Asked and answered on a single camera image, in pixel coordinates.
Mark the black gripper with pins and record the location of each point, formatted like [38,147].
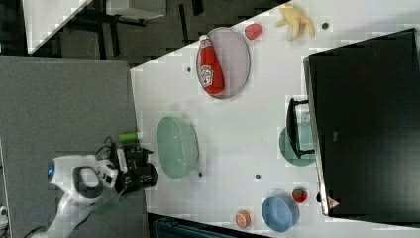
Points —
[136,173]

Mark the green plastic strainer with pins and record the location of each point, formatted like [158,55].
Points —
[177,147]

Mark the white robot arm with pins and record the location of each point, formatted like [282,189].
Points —
[95,183]

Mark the green cylinder object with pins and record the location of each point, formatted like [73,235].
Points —
[129,137]

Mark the grey foam mat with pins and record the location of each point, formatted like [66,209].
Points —
[51,108]

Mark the red ketchup bottle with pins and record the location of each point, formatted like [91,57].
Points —
[210,72]

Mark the grey round plate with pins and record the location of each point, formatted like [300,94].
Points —
[234,59]

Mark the blue bowl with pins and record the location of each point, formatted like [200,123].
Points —
[280,212]

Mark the red strawberry near mug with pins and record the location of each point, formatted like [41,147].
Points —
[299,194]

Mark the green plastic mug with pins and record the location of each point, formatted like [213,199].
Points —
[305,143]

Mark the red toy strawberry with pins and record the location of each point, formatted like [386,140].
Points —
[252,31]

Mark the white side table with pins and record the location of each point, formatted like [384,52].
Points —
[43,18]

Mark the yellow toy banana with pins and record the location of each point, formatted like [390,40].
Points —
[296,22]

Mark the black toy oven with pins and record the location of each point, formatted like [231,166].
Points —
[364,105]

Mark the black oven door handle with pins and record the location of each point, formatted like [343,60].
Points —
[292,128]

